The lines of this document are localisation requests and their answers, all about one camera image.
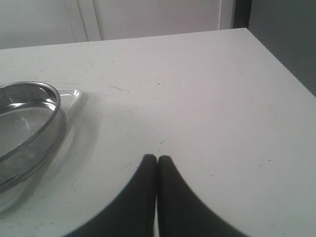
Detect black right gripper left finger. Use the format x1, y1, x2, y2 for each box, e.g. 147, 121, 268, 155
67, 154, 158, 237

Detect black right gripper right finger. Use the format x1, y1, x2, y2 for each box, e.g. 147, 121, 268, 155
157, 156, 246, 237

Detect round stainless steel sieve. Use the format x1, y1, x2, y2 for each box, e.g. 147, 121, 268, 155
0, 81, 67, 193

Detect white square plastic tray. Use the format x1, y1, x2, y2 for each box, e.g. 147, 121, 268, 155
0, 88, 82, 213

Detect white cabinet doors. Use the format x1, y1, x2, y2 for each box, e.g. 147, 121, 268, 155
0, 0, 235, 49

